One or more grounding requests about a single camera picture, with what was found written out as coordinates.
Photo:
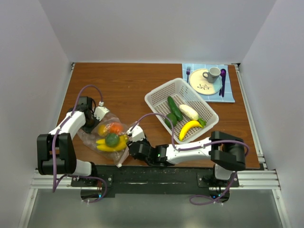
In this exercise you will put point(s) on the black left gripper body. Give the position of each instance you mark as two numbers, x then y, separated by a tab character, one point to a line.
90	124

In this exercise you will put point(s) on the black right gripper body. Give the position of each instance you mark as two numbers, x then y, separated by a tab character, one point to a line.
144	141

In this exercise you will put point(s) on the fake yellow lemon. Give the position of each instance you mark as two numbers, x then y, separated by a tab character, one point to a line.
102	130

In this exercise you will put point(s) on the fake yellow banana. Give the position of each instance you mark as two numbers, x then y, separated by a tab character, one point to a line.
100	145
189	125

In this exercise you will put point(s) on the fake orange fruit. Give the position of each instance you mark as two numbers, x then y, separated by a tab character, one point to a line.
116	128

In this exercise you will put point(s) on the clear zip top bag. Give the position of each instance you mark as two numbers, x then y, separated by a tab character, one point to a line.
89	140

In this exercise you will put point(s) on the fake green bell pepper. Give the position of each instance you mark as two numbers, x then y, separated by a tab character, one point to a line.
112	140

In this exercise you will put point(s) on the fake green lime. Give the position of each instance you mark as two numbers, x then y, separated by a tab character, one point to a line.
170	120

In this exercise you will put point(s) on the fake green cucumber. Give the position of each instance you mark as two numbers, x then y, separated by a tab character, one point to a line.
174	108

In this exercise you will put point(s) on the fake white radish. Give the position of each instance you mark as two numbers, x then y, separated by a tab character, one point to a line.
189	112

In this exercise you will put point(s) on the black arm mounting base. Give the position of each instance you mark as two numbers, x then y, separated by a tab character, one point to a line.
171	180

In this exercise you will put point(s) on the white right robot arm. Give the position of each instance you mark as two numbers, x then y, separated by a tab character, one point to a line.
226	151

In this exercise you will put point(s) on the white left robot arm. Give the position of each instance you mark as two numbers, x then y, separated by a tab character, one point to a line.
55	150

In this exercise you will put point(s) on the cream and teal plate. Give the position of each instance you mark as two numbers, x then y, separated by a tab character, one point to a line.
201	85

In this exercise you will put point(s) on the purple plastic fork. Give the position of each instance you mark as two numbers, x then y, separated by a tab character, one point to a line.
188	70

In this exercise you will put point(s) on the grey ceramic mug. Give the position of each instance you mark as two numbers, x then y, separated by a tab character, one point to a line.
212	74

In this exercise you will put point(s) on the purple plastic spoon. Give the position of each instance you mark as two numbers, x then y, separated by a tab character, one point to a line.
223	79

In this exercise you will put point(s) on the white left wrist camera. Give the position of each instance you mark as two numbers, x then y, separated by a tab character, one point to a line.
100	112

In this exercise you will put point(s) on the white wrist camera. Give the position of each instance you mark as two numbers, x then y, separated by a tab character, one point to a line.
100	112
136	134

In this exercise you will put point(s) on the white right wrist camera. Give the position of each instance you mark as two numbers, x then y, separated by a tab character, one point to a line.
136	134

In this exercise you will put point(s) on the aluminium table frame rail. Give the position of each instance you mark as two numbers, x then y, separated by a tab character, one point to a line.
269	179

